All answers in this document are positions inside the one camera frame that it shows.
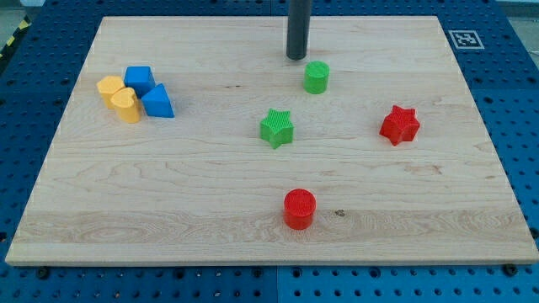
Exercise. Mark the blue cube block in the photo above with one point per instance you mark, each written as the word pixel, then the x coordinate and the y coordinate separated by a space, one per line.
pixel 139 78

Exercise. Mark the yellow black hazard tape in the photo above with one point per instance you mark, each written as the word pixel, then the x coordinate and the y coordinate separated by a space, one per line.
pixel 13 42

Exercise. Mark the yellow heart block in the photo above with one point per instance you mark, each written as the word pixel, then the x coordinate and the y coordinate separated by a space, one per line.
pixel 126 105

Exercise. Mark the green star block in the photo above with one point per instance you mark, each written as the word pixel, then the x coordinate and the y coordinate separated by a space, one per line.
pixel 276 128

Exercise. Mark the green cylinder block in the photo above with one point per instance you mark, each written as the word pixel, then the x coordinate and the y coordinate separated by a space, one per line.
pixel 316 76

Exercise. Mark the blue triangle block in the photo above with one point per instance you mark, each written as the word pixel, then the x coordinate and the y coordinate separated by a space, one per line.
pixel 157 102

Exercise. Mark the red star block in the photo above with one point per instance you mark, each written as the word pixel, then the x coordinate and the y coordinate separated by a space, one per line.
pixel 400 125

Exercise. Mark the white fiducial marker tag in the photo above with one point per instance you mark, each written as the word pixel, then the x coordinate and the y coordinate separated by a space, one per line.
pixel 464 39

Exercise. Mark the yellow hexagon block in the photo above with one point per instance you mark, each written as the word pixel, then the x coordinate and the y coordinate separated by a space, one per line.
pixel 107 87

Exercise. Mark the red cylinder block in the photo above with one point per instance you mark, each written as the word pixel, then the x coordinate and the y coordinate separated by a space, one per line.
pixel 299 208

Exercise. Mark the wooden board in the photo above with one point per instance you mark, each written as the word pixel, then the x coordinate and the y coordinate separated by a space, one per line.
pixel 202 188

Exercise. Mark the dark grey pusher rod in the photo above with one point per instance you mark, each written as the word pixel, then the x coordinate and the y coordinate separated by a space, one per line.
pixel 298 22

